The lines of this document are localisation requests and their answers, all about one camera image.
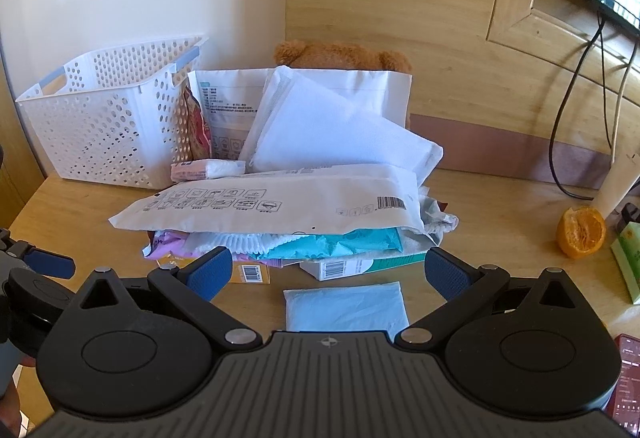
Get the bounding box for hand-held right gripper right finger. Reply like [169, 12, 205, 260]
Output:
[395, 247, 586, 354]

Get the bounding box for light blue flat packet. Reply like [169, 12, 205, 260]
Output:
[283, 281, 411, 333]

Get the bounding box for thin black cable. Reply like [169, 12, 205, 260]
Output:
[597, 18, 617, 154]

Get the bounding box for green box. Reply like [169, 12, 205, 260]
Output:
[610, 221, 640, 305]

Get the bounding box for white pleated paper liners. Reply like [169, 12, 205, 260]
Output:
[190, 230, 321, 255]

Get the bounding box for brown teddy bear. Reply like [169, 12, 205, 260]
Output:
[274, 39, 415, 131]

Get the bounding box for red phone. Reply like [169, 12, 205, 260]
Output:
[602, 333, 640, 436]

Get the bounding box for crumpled white wrapper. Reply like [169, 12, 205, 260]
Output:
[415, 185, 460, 239]

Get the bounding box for thick black cable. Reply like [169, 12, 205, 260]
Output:
[549, 15, 608, 201]

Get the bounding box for plain white soft pack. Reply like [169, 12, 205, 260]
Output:
[239, 65, 445, 181]

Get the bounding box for teal and white box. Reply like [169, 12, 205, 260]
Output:
[299, 250, 431, 281]

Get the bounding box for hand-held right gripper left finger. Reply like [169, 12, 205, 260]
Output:
[70, 246, 262, 354]

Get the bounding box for half orange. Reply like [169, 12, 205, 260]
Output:
[556, 206, 607, 260]

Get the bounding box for teal soft pack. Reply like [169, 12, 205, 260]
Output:
[255, 227, 405, 264]

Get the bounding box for small pink tissue pack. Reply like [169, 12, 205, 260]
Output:
[170, 158, 247, 182]

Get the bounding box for white cable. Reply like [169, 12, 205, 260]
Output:
[612, 43, 638, 159]

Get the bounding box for white perforated plastic basket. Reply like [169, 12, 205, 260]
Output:
[15, 35, 210, 191]

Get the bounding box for white pouch with icons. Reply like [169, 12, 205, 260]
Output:
[108, 164, 426, 236]

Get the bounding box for small black object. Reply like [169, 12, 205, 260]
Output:
[617, 203, 640, 234]

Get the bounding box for white tube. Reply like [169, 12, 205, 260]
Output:
[597, 153, 640, 219]

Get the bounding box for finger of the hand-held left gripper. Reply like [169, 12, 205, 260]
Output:
[0, 228, 76, 281]

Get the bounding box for red snack bag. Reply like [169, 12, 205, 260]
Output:
[182, 85, 213, 164]

